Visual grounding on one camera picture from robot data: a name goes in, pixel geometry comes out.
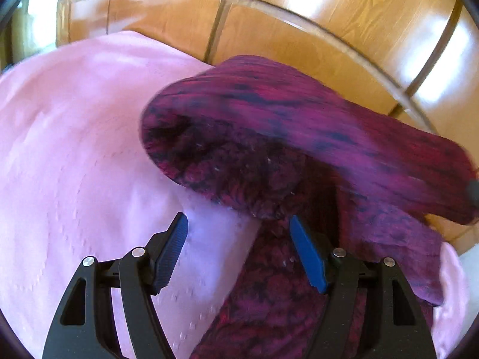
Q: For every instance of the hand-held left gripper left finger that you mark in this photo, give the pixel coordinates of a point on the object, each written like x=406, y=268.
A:
x=172, y=254

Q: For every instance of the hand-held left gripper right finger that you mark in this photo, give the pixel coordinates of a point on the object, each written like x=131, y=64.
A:
x=308, y=258

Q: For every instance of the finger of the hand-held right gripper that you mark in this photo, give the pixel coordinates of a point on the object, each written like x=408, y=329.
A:
x=474, y=190

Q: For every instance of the red black knitted sweater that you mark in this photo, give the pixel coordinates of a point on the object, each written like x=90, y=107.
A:
x=262, y=157

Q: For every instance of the pink bed sheet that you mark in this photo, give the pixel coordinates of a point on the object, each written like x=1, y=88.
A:
x=75, y=157

